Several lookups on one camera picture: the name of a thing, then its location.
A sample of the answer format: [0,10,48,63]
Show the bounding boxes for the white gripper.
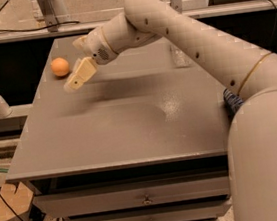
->
[64,27,118,93]

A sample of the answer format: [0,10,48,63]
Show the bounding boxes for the orange fruit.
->
[50,57,70,77]

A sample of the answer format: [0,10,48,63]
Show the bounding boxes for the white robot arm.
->
[64,0,277,221]

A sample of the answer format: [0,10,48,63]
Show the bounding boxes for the clear plastic water bottle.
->
[170,45,192,68]

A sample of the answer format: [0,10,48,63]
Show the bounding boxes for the grey drawer cabinet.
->
[7,40,231,221]

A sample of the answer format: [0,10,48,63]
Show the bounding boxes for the blue soda can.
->
[223,89,244,115]

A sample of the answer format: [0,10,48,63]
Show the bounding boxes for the left metal bracket post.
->
[36,0,58,33]

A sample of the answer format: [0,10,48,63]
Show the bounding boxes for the black cable on ledge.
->
[0,19,82,36]

